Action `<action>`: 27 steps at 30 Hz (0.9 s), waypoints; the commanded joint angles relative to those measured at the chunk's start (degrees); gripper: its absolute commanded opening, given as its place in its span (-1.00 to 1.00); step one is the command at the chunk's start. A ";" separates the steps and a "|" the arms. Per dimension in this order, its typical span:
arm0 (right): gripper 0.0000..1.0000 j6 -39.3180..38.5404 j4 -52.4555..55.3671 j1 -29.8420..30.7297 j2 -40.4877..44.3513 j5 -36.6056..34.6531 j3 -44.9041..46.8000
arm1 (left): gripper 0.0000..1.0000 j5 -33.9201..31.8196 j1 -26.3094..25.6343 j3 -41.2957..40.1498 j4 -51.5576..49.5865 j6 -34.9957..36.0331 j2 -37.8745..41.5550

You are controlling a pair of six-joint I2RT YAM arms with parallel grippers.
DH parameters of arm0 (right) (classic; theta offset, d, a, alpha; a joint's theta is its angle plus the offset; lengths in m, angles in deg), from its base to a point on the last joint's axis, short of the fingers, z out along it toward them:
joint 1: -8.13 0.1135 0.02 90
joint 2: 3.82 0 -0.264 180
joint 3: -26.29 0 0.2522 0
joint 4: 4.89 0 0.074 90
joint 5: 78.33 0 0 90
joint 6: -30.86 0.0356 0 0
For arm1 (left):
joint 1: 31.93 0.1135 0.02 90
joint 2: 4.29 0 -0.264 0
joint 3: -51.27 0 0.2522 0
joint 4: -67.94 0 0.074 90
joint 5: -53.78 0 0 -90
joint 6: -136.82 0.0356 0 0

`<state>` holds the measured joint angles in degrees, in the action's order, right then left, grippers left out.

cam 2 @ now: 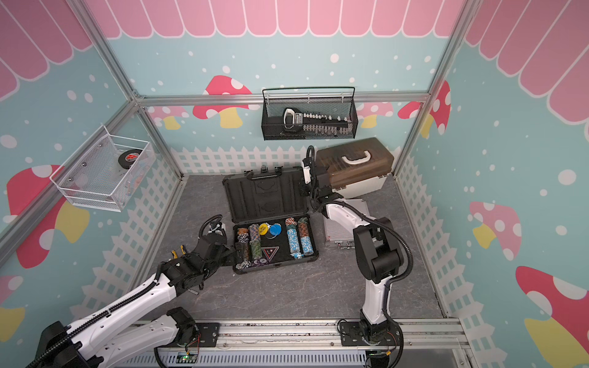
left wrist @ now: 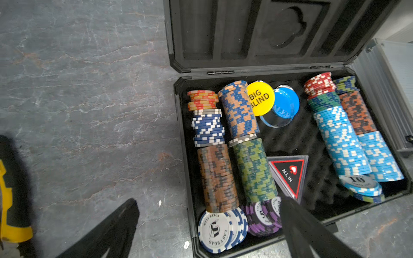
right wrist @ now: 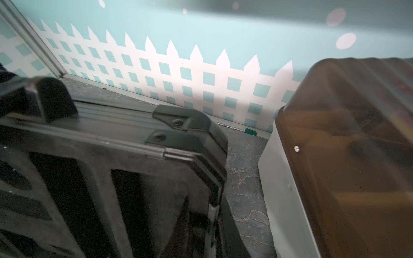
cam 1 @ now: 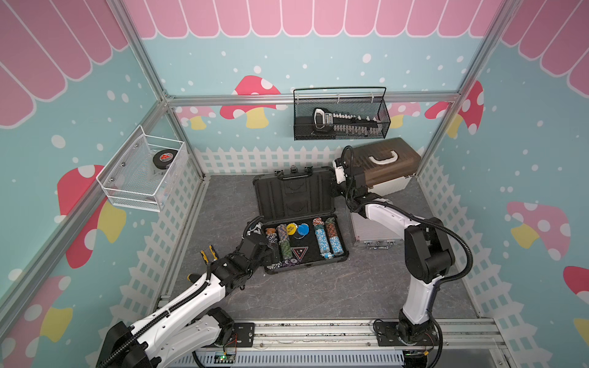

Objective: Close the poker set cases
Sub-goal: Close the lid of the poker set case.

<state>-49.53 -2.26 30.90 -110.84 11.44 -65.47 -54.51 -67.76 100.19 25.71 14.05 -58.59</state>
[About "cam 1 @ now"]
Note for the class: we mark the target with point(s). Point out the green circuit board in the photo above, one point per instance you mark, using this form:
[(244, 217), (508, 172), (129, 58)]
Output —
[(224, 358)]

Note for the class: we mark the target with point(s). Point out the yellow handled pliers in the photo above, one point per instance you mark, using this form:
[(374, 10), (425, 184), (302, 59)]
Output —
[(209, 256)]

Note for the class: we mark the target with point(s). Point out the brown lid storage box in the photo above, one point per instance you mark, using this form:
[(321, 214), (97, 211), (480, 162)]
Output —
[(388, 165)]

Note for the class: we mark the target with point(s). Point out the black wire wall basket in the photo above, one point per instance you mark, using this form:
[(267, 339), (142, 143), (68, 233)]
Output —
[(362, 101)]

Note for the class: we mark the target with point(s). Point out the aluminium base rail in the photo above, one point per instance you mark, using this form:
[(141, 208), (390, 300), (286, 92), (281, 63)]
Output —
[(356, 343)]

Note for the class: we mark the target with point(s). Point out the white wire wall basket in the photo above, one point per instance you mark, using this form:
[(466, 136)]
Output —
[(130, 180)]

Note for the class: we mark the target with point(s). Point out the yellow handled screwdriver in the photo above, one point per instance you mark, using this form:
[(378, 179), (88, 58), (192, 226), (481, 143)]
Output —
[(193, 278)]

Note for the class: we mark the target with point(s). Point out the blue dealer button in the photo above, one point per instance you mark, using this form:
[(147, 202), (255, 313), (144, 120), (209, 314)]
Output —
[(302, 230)]

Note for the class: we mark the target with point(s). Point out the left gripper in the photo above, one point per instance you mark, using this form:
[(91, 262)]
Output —
[(268, 259)]

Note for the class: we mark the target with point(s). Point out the silver aluminium poker case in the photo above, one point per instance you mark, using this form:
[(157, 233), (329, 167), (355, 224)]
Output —
[(372, 235)]

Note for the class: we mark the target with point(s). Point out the socket wrench set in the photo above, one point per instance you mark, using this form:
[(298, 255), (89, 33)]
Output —
[(324, 121)]

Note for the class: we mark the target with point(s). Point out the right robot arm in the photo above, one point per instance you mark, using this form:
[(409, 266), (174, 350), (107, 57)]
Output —
[(433, 254)]

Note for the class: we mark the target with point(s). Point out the black triangle plaque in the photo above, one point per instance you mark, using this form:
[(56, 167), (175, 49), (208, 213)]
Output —
[(298, 254)]

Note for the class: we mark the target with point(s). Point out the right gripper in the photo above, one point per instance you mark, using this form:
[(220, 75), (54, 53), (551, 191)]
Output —
[(336, 185)]

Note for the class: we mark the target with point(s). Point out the black plastic poker case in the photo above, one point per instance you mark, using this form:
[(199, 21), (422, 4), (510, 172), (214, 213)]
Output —
[(284, 198)]

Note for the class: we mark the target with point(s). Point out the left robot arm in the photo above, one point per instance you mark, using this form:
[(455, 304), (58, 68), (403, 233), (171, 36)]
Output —
[(191, 320)]

